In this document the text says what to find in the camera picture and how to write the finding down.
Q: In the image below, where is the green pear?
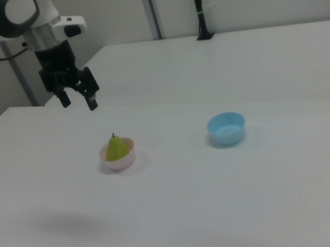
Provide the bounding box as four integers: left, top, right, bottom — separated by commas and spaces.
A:
102, 130, 132, 163

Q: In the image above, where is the pink plastic bowl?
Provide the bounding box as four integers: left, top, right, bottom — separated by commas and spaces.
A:
96, 135, 139, 174

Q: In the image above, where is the white side table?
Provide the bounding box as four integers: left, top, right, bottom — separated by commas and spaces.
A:
36, 8, 330, 146

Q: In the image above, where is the blue plastic bowl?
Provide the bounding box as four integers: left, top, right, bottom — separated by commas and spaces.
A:
204, 109, 249, 151

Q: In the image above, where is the black camera stand pole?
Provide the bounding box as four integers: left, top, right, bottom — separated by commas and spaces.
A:
189, 0, 217, 42

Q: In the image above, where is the grey metal frame post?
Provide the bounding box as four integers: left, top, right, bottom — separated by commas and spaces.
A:
0, 37, 40, 111
138, 0, 168, 43

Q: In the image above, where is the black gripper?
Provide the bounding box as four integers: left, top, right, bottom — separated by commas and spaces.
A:
32, 36, 104, 120

